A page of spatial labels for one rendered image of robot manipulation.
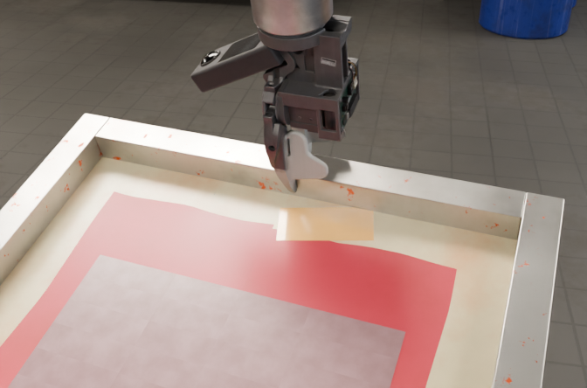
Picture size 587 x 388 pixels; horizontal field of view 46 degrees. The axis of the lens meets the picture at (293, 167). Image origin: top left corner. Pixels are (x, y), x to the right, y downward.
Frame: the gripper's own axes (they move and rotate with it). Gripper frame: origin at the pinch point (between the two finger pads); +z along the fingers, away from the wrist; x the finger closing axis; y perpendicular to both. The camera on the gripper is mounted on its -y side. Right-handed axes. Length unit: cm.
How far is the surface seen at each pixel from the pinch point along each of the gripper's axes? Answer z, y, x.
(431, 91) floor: 208, -35, 280
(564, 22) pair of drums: 234, 34, 414
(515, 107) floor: 206, 14, 275
